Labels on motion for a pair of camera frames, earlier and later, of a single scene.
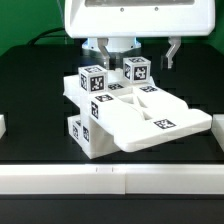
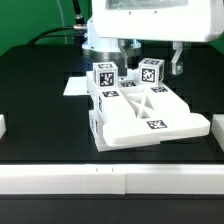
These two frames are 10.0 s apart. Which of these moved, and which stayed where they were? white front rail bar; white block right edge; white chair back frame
Moved: white chair back frame
Stayed: white block right edge; white front rail bar
